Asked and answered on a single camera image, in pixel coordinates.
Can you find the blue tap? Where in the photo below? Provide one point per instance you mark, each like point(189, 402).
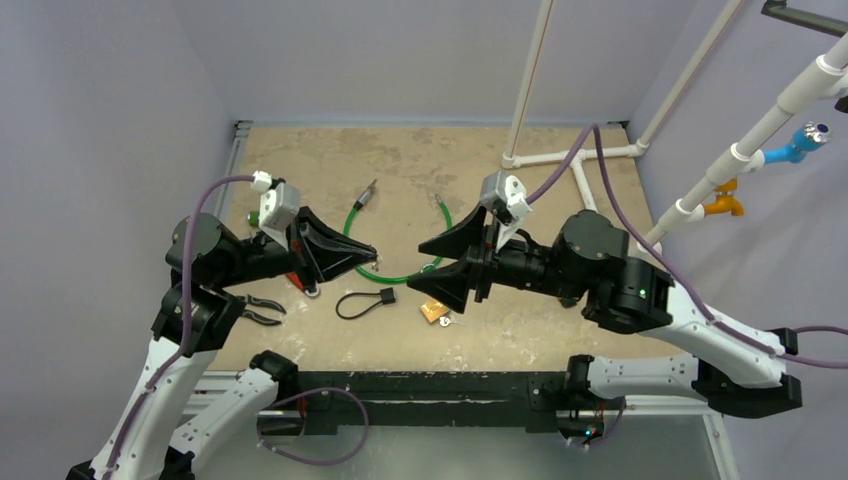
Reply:
point(807, 139)

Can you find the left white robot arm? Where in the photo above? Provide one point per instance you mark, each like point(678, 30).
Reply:
point(197, 314)

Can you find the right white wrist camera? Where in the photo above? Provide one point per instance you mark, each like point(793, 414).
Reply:
point(504, 197)

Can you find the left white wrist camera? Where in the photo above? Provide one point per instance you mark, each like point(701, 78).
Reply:
point(278, 208)

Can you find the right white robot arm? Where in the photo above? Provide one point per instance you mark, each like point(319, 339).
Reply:
point(736, 370)

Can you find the orange tap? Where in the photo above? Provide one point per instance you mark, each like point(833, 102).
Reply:
point(725, 201)

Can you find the white pvc pipe frame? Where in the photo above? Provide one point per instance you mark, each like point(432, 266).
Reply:
point(824, 78)

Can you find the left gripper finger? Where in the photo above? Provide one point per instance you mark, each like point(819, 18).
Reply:
point(325, 243)
point(325, 268)

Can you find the red handled adjustable wrench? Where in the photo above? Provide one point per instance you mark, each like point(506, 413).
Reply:
point(311, 291)

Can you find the green cable lock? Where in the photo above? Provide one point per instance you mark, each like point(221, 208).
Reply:
point(361, 201)

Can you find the orange black brush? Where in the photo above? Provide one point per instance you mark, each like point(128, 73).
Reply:
point(568, 303)

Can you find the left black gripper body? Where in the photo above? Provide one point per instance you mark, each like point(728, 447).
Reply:
point(262, 256)

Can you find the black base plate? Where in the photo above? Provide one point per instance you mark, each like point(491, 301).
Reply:
point(536, 402)

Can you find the black handled pliers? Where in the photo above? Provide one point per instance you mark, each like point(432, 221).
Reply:
point(265, 312)

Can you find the brass padlock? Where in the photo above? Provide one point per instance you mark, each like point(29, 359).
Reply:
point(433, 311)

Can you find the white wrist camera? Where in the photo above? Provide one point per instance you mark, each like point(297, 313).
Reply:
point(504, 197)
point(278, 208)

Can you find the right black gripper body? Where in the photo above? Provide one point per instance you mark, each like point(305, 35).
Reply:
point(483, 266)

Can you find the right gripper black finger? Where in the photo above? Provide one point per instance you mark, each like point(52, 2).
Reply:
point(454, 242)
point(449, 285)

